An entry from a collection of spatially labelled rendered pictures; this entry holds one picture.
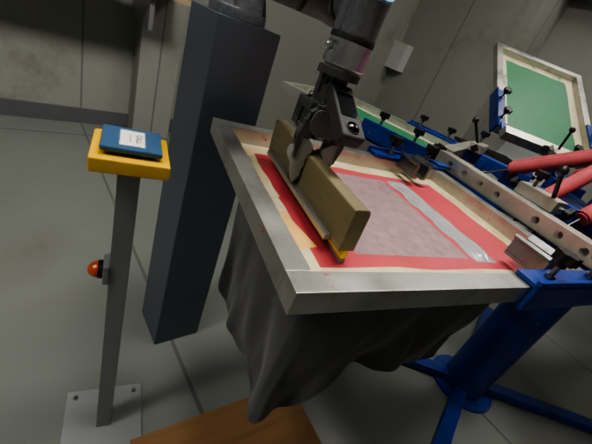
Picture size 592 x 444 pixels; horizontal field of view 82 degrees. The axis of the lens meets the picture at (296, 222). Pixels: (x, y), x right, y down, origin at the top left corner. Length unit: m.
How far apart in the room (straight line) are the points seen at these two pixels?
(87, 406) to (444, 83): 4.23
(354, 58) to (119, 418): 1.25
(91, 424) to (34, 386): 0.23
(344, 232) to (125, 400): 1.09
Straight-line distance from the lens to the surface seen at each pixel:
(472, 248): 0.86
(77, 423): 1.40
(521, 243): 0.87
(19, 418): 1.44
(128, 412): 1.40
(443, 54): 4.60
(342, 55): 0.60
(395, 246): 0.68
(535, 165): 1.60
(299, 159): 0.63
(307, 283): 0.42
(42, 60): 3.23
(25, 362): 1.55
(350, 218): 0.50
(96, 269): 0.86
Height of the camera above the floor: 1.24
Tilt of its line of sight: 29 degrees down
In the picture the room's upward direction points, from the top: 22 degrees clockwise
